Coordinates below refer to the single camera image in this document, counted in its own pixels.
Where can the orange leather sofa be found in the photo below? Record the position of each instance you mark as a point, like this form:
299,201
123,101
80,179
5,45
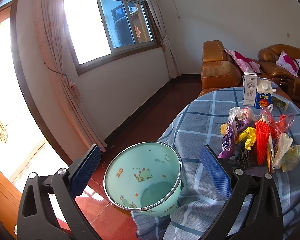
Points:
288,83

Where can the blue plaid tablecloth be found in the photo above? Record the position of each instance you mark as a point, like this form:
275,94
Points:
205,187

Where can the red foam fruit net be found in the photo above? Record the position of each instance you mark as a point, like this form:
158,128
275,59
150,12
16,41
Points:
262,137

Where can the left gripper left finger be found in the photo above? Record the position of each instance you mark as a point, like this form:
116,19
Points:
36,217

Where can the orange leather armchair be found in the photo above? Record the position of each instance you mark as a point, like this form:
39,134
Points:
219,70

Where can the clear plastic bag red print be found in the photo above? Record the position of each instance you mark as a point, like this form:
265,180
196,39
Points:
243,113

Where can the purple snack wrapper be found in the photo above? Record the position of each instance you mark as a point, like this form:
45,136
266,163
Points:
234,126

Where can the pink curtain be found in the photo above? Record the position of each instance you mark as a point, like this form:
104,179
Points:
48,17
172,66

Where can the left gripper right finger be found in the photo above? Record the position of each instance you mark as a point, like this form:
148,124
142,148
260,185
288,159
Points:
263,220

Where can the pink curtain left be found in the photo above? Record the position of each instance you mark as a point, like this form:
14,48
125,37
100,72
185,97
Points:
48,17

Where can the pink floral pillow on sofa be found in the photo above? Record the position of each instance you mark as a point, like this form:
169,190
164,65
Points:
286,62

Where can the wooden door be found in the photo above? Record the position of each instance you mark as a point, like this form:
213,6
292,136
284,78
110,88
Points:
9,205

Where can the dark green snack packet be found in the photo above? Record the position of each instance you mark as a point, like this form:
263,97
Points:
280,103

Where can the pink curtain right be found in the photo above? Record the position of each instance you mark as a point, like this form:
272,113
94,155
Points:
172,66

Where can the blue Look milk carton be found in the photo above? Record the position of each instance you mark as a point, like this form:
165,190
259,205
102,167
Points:
264,93

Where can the pale green plastic bag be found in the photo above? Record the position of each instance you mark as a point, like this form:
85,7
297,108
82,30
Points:
291,158

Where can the orange snack wrapper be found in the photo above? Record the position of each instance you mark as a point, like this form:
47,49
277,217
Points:
270,154

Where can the white plastic bag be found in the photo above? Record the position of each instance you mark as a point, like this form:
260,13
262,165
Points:
283,145

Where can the yellow wrapper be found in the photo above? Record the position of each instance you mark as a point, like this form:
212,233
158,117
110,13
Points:
248,136

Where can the black foam net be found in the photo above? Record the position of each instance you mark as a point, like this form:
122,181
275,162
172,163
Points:
243,160

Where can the window with dark frame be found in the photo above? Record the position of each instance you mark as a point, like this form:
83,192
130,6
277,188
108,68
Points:
101,31

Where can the white tall carton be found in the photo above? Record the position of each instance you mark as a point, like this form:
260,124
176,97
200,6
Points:
249,89

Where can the mint green trash bin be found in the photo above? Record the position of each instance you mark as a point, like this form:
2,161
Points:
145,178

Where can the pink floral pillow on armchair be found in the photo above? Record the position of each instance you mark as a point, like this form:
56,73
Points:
246,65

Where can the yellow sponge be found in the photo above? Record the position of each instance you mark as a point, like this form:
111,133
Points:
223,128

